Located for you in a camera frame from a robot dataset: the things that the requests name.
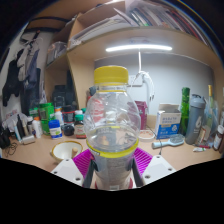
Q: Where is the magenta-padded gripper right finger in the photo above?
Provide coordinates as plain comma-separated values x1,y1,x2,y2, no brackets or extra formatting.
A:
131,147,177,188

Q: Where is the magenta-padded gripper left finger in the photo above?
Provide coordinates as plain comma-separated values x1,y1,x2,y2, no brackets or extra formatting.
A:
50,148,99,189

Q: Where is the clear yellow-capped water bottle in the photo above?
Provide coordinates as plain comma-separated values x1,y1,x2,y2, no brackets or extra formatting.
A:
83,65,142,192

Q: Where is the cream ceramic cup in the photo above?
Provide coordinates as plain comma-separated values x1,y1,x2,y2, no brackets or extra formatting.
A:
49,139,84,164

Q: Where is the light blue hairbrush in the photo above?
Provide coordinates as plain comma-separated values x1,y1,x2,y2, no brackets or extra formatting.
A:
151,133,185,150

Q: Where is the round white tin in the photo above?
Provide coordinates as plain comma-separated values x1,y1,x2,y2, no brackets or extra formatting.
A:
138,129,156,143

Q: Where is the white bottle with blue cap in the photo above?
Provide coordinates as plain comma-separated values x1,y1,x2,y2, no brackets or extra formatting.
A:
48,119,64,140

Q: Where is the brown bottle with green cap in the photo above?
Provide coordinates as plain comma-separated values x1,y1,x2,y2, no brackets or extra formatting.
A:
73,114,87,139

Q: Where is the white and blue box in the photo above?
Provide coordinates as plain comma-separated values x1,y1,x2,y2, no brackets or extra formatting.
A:
154,103,183,140

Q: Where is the small white tube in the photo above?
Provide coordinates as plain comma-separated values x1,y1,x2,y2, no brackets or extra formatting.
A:
192,146,208,154

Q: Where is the white bottle with orange cap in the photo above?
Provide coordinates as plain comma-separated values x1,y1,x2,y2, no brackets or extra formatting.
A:
54,106,65,127

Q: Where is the magenta pouch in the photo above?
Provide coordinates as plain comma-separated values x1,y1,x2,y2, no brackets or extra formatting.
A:
134,100,149,131

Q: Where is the black jar with red band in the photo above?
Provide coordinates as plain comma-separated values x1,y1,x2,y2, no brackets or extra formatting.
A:
61,104,75,125

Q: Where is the green plastic container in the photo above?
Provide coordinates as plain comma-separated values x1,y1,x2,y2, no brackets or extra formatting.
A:
38,102,55,134

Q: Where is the green glass bottle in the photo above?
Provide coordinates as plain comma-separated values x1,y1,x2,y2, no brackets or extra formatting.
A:
179,87,191,136

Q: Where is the jar with white lid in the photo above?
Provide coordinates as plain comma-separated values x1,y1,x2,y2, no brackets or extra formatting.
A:
213,124,224,152

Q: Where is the black bag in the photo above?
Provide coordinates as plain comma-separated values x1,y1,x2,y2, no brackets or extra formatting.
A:
0,124,11,150

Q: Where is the black box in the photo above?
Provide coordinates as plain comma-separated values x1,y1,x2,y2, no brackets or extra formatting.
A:
51,84,76,108

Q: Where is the white light bar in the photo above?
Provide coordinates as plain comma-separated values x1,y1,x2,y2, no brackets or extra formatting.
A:
105,44,173,53

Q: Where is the white wall power strip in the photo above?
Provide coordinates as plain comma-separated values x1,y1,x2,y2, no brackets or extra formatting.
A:
129,73,149,86

